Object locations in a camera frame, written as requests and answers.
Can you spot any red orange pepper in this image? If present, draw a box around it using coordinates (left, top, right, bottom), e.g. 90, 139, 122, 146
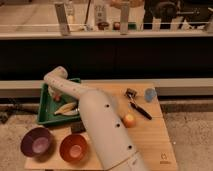
53, 95, 61, 102

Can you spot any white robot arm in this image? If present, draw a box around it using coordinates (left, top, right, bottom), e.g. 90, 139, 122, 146
44, 66, 149, 171

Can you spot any purple bowl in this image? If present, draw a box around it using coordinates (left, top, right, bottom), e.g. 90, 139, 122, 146
20, 127, 53, 157

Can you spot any red bowl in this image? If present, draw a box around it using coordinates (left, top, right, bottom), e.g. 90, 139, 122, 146
59, 134, 88, 163

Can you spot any green plastic tray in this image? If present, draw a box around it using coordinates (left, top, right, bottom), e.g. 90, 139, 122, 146
37, 84, 81, 127

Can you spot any yellow banana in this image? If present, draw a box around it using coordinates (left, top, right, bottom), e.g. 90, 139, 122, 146
54, 102, 77, 116

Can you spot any dark green sponge block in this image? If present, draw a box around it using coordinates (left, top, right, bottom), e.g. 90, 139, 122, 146
71, 122, 86, 133

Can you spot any orange apple fruit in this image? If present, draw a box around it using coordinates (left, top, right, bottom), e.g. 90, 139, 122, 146
122, 114, 136, 128

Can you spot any light blue cup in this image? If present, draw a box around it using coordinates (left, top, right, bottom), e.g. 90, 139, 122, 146
145, 88, 157, 102

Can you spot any black handled brush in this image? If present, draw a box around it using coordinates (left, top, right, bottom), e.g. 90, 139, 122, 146
125, 88, 152, 120

